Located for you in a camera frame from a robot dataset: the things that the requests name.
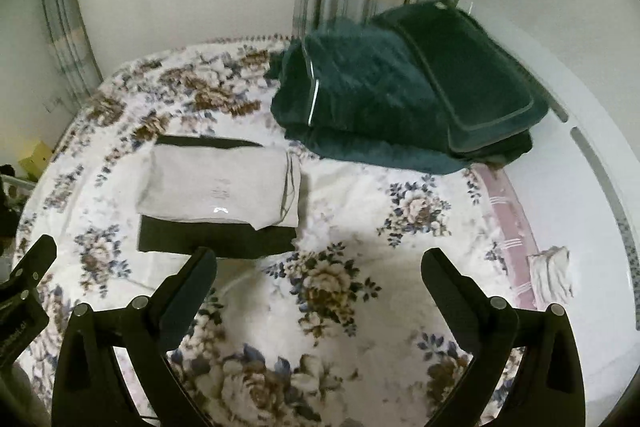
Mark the white crumpled cloth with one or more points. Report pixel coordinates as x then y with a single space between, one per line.
550 272

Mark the black folded garment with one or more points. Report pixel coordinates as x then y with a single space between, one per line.
210 239

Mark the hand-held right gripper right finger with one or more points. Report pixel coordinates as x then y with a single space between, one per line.
450 307

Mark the white bed headboard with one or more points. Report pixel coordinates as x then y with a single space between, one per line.
590 207

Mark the pink striped mattress pad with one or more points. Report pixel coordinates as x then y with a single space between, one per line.
510 227

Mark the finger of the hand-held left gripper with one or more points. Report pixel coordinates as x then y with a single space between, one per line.
35 264

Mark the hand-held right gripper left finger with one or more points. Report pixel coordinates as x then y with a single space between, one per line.
181 307

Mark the dark green folded blanket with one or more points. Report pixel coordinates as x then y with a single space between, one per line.
360 107

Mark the floral bed sheet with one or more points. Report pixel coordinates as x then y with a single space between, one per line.
350 237

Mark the grey long-sleeve shirt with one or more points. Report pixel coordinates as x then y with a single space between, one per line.
215 187

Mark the dark green pillow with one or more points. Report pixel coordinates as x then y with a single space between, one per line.
465 67

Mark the yellow box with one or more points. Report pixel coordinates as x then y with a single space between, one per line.
36 159

